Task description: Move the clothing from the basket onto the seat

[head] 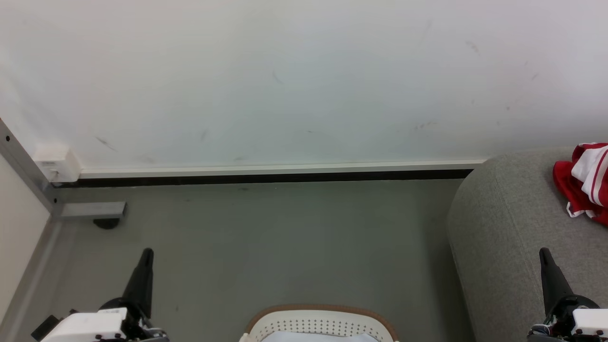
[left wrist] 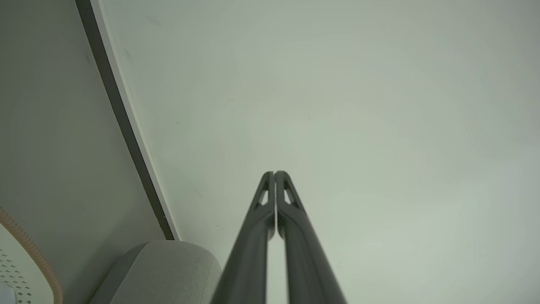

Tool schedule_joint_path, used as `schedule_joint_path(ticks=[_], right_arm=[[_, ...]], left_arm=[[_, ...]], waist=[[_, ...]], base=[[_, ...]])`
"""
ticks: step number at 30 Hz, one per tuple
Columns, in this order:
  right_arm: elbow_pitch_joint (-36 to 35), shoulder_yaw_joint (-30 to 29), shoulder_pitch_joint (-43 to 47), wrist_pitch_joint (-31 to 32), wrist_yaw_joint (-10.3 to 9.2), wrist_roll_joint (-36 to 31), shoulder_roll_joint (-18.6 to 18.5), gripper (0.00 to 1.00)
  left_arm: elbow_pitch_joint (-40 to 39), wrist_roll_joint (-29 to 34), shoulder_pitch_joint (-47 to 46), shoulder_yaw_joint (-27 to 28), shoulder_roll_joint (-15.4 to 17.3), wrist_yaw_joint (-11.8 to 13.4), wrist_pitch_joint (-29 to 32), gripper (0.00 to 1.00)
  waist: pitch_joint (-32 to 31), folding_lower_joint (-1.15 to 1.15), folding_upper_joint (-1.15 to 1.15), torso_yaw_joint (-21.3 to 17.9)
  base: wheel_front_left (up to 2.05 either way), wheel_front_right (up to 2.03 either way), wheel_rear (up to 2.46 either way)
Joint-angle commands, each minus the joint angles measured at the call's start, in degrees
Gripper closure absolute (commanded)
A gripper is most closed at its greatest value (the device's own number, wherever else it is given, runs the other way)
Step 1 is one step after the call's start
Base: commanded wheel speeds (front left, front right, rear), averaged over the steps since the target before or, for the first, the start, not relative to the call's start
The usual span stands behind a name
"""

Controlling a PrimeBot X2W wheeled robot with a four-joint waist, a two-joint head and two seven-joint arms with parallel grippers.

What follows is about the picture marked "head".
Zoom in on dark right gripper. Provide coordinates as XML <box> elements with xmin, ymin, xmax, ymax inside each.
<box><xmin>527</xmin><ymin>247</ymin><xmax>608</xmax><ymax>342</ymax></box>

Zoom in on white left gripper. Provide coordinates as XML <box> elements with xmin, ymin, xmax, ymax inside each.
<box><xmin>39</xmin><ymin>247</ymin><xmax>170</xmax><ymax>342</ymax></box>

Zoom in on red garment with white trim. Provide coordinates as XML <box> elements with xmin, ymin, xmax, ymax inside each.
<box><xmin>552</xmin><ymin>142</ymin><xmax>608</xmax><ymax>227</ymax></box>

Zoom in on white basket with brown rim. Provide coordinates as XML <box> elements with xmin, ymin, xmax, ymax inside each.
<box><xmin>238</xmin><ymin>304</ymin><xmax>400</xmax><ymax>342</ymax></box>

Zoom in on grey fabric sofa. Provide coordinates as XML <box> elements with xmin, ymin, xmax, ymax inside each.
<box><xmin>446</xmin><ymin>147</ymin><xmax>608</xmax><ymax>342</ymax></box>

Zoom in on beige partition panel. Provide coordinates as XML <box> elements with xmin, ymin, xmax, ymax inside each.
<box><xmin>0</xmin><ymin>154</ymin><xmax>53</xmax><ymax>328</ymax></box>

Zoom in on white wall socket box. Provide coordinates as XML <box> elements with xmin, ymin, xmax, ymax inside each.
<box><xmin>33</xmin><ymin>144</ymin><xmax>83</xmax><ymax>184</ymax></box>

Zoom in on white wall trunking strip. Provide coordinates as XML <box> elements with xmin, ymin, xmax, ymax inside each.
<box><xmin>78</xmin><ymin>160</ymin><xmax>486</xmax><ymax>180</ymax></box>

